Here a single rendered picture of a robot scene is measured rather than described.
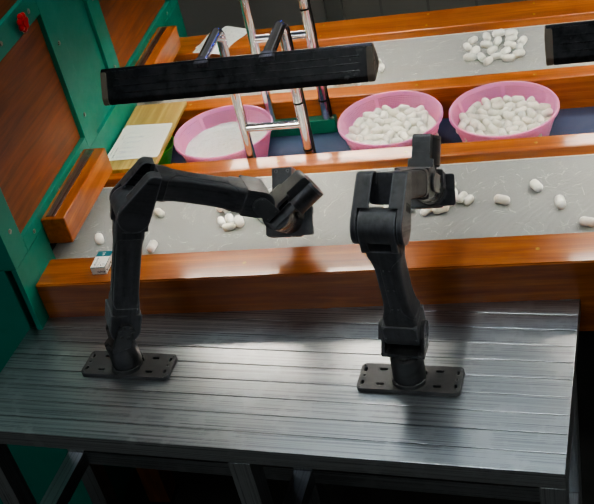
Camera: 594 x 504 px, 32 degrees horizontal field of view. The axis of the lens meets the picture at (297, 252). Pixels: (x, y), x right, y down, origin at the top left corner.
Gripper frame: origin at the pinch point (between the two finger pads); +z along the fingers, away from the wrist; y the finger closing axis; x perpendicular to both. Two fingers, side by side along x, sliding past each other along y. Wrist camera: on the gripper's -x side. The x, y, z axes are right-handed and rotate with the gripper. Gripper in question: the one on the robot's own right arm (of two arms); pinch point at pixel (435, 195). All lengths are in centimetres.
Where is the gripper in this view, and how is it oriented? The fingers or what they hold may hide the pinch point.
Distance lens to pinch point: 223.7
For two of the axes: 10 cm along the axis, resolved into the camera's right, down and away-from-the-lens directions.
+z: 2.5, 0.5, 9.7
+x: 0.4, 10.0, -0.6
